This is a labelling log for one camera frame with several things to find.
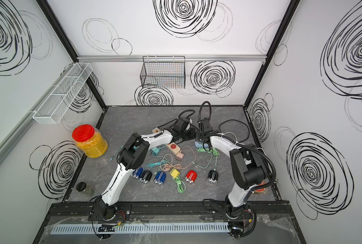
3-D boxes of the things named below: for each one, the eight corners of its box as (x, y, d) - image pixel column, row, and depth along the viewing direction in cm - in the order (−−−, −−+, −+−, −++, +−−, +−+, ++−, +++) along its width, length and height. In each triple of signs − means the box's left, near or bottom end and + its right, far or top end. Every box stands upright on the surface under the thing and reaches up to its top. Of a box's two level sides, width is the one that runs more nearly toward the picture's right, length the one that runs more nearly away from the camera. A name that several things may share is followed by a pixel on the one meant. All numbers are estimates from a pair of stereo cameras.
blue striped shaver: (154, 184, 83) (153, 183, 81) (155, 173, 87) (155, 171, 85) (165, 184, 83) (165, 183, 81) (166, 173, 87) (166, 171, 85)
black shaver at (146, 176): (139, 181, 84) (138, 180, 82) (145, 170, 88) (144, 168, 86) (147, 184, 83) (147, 183, 81) (153, 173, 87) (152, 171, 85)
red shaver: (184, 180, 85) (184, 178, 83) (188, 170, 89) (189, 168, 87) (193, 185, 84) (194, 183, 81) (197, 174, 88) (198, 172, 85)
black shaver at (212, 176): (206, 181, 85) (207, 179, 83) (207, 171, 89) (208, 169, 87) (217, 183, 85) (218, 181, 82) (217, 173, 89) (218, 170, 86)
